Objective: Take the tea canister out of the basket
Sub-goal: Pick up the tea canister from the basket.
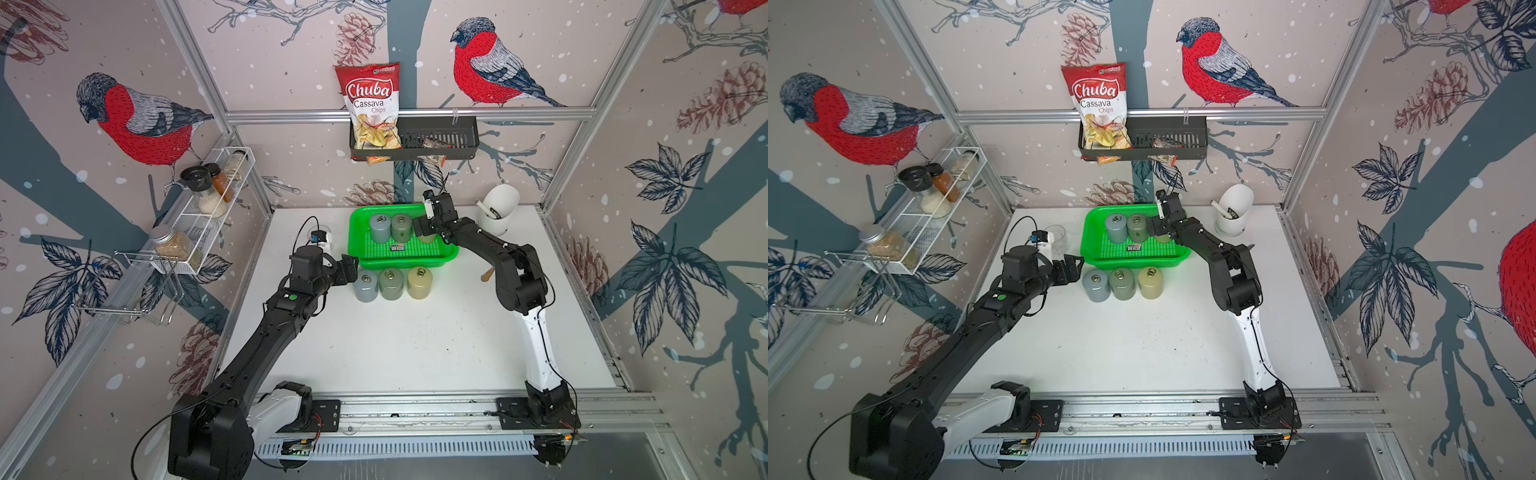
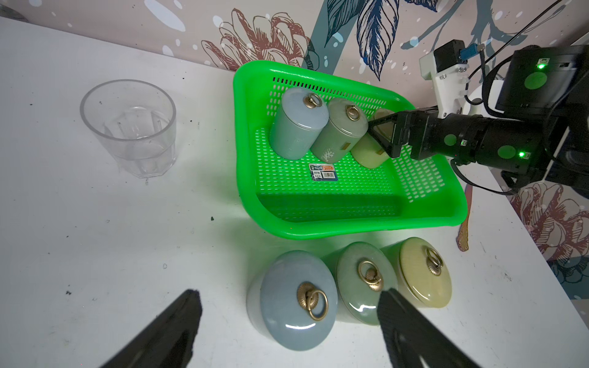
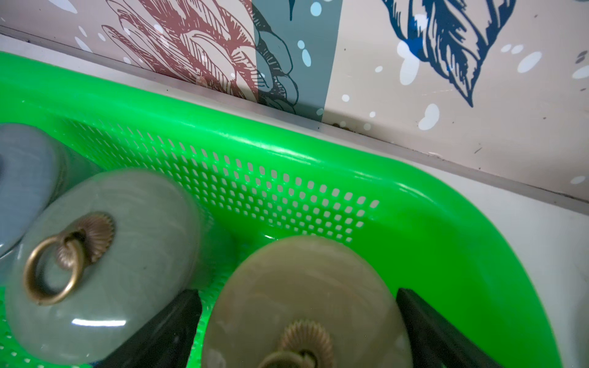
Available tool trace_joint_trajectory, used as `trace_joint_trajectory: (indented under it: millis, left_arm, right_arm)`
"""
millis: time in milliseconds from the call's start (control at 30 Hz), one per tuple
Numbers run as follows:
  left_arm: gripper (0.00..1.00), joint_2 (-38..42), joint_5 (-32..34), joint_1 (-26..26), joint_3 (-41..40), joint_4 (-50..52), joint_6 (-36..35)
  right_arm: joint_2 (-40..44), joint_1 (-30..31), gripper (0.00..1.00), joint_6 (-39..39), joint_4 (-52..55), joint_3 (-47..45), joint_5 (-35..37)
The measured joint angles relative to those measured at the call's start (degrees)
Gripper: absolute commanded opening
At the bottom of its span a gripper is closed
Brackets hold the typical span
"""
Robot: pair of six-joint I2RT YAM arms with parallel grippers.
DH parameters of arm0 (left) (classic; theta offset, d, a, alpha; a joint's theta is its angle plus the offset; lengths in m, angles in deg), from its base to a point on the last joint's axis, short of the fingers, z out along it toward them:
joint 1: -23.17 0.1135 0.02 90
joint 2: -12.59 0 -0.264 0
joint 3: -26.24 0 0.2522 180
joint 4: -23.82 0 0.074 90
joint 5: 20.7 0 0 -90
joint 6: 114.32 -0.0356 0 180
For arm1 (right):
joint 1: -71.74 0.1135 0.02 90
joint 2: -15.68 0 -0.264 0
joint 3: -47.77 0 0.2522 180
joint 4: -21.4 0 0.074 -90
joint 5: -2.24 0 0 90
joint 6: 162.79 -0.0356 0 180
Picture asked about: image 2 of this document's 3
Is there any grey-green canister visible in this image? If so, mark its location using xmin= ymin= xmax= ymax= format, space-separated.
xmin=311 ymin=98 xmax=368 ymax=164

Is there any beige tea canister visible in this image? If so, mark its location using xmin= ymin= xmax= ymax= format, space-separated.
xmin=351 ymin=108 xmax=394 ymax=169

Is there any green plastic basket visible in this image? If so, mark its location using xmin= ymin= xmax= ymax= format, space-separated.
xmin=233 ymin=61 xmax=468 ymax=239

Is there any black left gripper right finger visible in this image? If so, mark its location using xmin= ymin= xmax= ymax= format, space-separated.
xmin=377 ymin=288 xmax=478 ymax=367

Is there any blue-grey tea canister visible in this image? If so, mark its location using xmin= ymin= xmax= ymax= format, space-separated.
xmin=246 ymin=250 xmax=339 ymax=351

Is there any blue-grey canister in basket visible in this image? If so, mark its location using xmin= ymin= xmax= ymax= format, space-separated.
xmin=269 ymin=87 xmax=329 ymax=160

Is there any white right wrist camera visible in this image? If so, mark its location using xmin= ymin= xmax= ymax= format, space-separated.
xmin=420 ymin=40 xmax=483 ymax=119

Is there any black camera cable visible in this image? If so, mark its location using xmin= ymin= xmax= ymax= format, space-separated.
xmin=448 ymin=0 xmax=567 ymax=196

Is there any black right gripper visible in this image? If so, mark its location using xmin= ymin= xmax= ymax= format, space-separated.
xmin=368 ymin=110 xmax=549 ymax=170

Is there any clear drinking glass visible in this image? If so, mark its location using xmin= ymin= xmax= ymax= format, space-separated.
xmin=80 ymin=79 xmax=177 ymax=179

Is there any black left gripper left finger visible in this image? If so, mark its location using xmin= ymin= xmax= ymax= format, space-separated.
xmin=103 ymin=289 xmax=202 ymax=368

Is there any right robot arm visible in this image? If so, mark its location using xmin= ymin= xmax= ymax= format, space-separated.
xmin=368 ymin=46 xmax=588 ymax=196

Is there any yellow-green tea canister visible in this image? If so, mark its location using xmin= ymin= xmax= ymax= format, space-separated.
xmin=381 ymin=237 xmax=452 ymax=308

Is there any basket price sticker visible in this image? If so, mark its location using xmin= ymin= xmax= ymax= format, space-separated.
xmin=308 ymin=164 xmax=338 ymax=182

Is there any sage green tea canister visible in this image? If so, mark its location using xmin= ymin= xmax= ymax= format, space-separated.
xmin=322 ymin=242 xmax=398 ymax=326

